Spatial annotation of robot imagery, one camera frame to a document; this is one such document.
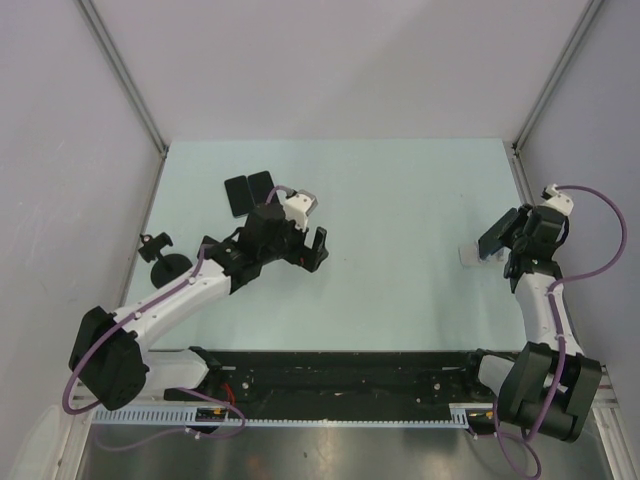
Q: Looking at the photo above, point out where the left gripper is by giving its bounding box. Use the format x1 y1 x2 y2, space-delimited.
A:
259 212 327 272

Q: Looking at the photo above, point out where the black folding phone stand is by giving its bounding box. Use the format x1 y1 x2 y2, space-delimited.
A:
300 227 329 273

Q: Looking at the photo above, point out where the blue phone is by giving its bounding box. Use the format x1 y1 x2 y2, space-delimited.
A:
478 208 520 260

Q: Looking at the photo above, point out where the black phone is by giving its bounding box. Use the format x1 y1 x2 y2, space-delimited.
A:
247 171 275 205

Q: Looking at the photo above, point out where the teal phone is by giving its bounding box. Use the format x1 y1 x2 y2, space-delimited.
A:
224 176 253 218

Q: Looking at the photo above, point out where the black round base phone stand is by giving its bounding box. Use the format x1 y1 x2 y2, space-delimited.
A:
138 232 193 289

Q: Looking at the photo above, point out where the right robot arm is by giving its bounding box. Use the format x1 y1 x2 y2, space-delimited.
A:
461 198 602 442

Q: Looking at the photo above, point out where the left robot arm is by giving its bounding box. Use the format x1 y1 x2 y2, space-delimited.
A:
63 192 328 413

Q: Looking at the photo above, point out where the white phone stand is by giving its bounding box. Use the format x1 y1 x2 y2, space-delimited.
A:
458 243 507 268

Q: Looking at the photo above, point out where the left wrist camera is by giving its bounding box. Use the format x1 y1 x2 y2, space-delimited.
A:
282 190 318 232

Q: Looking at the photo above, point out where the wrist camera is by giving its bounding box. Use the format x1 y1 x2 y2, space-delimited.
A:
541 184 574 217
282 190 318 232

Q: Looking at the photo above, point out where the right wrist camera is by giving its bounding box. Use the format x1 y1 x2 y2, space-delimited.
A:
541 184 574 217

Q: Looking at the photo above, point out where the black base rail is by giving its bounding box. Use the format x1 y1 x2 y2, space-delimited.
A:
163 351 493 421

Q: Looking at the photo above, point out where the white cable duct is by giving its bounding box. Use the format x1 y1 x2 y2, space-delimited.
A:
92 405 469 430

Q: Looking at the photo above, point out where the right aluminium corner post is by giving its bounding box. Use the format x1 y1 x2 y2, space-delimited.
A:
511 0 607 155

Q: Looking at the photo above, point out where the aluminium corner post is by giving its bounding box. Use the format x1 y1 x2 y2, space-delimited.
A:
511 0 607 155
74 0 169 159

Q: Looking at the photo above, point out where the left aluminium corner post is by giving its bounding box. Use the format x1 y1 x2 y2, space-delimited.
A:
74 0 169 159

